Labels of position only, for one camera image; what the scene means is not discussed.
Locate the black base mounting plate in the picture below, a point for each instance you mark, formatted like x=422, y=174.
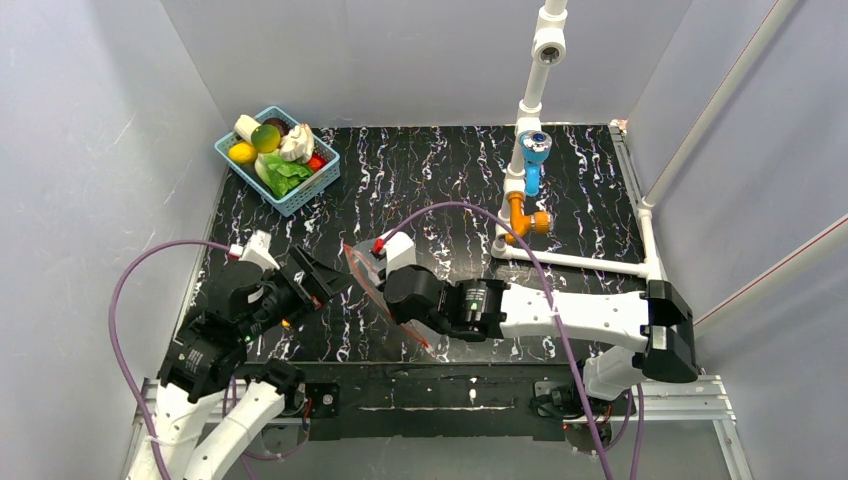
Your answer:
x=421, y=400

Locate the green yellow mango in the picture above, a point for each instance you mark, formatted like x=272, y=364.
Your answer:
x=265, y=138

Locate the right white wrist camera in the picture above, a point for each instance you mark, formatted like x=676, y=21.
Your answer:
x=393, y=252

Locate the blue pipe fitting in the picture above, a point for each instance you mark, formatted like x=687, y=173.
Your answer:
x=535, y=149

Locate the white toy dumpling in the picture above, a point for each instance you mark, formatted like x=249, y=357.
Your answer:
x=298, y=145

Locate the yellow lemon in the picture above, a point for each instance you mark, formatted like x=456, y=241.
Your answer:
x=242, y=153

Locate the blue plastic basket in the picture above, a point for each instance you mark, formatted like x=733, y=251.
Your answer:
x=307, y=190

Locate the white bun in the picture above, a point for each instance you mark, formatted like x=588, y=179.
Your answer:
x=245, y=126

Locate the dark purple fruit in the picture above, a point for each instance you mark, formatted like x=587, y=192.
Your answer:
x=282, y=127

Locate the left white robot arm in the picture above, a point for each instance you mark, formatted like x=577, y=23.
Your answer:
x=202, y=359

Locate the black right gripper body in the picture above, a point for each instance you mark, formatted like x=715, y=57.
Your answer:
x=370, y=266

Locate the orange pipe fitting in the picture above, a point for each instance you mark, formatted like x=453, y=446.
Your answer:
x=522, y=224

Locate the red chili pepper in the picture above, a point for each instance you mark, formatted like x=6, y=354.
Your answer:
x=316, y=162

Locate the green lettuce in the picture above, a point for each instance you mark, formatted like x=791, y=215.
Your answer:
x=279, y=175

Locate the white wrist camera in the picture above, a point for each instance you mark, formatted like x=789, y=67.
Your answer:
x=256, y=250
x=393, y=252

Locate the clear zip bag orange zipper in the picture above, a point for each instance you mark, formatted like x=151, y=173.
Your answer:
x=363, y=269

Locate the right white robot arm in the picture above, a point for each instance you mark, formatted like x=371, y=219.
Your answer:
x=650, y=332

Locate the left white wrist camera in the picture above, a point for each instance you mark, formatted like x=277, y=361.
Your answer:
x=256, y=250

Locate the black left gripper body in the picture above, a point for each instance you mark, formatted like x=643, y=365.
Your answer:
x=299, y=282

